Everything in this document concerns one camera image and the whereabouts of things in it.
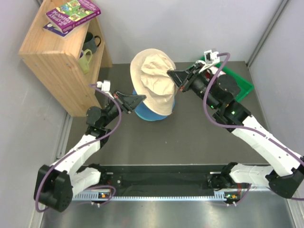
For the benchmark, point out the aluminium frame rail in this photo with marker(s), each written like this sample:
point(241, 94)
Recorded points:
point(103, 192)

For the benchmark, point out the beige bucket hat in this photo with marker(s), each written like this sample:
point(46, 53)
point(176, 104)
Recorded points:
point(148, 71)

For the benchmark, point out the cyan bucket hat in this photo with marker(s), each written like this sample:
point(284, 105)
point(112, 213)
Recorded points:
point(153, 118)

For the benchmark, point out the wooden shelf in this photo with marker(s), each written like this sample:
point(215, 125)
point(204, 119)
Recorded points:
point(54, 61)

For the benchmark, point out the green plastic tray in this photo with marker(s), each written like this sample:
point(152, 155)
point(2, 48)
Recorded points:
point(237, 83)

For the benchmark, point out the light green mug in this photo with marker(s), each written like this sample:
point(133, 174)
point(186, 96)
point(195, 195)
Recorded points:
point(85, 59)

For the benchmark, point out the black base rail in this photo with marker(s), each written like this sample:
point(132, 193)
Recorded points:
point(203, 177)

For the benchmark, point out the dark red hat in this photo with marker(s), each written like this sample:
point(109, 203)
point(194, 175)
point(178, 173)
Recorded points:
point(208, 74)

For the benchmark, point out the purple book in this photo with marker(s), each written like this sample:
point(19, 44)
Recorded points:
point(72, 14)
point(49, 27)

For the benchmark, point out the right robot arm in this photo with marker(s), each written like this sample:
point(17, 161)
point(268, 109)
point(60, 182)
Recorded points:
point(285, 170)

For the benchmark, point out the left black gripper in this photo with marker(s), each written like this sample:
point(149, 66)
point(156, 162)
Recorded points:
point(131, 101)

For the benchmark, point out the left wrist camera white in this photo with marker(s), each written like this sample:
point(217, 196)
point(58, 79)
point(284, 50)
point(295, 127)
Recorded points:
point(105, 87)

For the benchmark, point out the medium blue bucket hat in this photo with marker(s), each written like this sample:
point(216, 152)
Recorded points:
point(152, 111)

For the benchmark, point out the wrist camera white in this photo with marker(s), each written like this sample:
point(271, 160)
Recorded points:
point(105, 87)
point(210, 59)

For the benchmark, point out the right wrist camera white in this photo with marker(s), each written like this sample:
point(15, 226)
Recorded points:
point(210, 59)

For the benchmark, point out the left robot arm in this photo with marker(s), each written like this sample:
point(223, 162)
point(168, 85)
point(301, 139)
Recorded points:
point(58, 183)

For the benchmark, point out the dark green mug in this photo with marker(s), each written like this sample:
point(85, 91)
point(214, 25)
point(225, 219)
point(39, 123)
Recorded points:
point(91, 42)

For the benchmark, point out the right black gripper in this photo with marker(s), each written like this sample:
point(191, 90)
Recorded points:
point(179, 77)

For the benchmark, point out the lower purple book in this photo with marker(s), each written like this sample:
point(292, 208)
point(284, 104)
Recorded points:
point(49, 27)

